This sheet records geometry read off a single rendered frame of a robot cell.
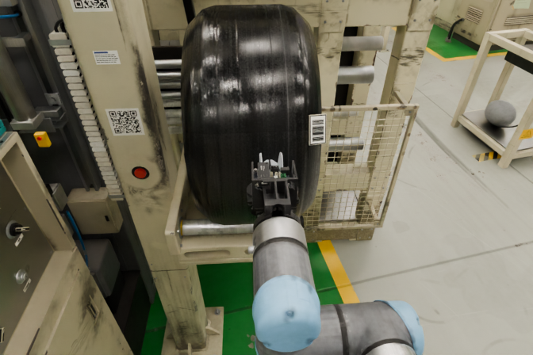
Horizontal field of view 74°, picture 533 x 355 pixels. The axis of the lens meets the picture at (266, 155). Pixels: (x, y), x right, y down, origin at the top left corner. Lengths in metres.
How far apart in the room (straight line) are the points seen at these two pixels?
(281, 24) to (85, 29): 0.39
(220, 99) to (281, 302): 0.41
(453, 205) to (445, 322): 0.85
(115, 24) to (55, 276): 0.63
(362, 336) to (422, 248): 1.79
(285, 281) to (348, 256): 1.71
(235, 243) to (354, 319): 0.57
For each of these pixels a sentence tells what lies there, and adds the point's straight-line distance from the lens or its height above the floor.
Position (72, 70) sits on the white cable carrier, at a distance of 0.89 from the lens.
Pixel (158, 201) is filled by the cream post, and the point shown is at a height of 0.95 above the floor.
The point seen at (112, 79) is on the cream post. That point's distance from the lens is 0.86.
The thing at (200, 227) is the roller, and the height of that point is 0.92.
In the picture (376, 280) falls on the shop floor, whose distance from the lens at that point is 2.07.
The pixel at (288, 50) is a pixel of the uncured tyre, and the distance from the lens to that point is 0.73.
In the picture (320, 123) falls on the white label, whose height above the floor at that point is 1.30.
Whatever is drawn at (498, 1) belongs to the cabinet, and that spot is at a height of 0.58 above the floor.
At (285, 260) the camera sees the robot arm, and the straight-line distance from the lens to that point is 0.44.
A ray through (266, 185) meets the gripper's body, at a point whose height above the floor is 1.30.
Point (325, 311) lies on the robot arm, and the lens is 0.53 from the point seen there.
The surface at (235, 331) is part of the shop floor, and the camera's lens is 1.86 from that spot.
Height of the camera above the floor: 1.68
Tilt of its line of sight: 38 degrees down
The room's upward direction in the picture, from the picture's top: straight up
